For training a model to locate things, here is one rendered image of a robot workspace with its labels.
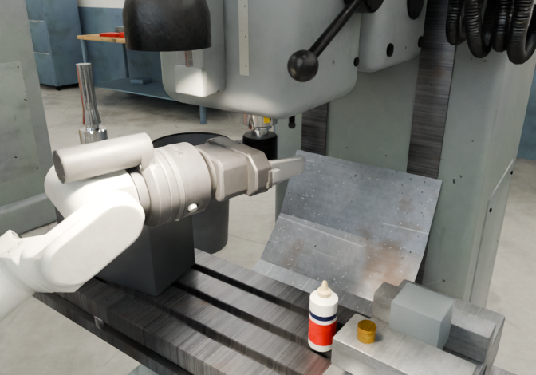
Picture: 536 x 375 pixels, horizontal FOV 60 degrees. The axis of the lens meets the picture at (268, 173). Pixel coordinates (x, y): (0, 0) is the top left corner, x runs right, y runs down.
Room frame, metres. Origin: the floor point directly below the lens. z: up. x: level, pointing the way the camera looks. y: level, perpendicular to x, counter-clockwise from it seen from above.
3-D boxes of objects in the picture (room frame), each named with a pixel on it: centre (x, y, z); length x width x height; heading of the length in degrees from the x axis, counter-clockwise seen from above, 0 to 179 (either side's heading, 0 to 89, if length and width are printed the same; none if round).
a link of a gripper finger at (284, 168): (0.56, -0.03, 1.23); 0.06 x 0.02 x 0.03; 130
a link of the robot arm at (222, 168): (0.55, 0.08, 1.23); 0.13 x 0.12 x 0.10; 40
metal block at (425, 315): (0.47, -0.19, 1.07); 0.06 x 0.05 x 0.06; 53
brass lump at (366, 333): (0.45, -0.12, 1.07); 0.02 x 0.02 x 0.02
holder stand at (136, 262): (0.77, 0.26, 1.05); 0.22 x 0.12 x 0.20; 64
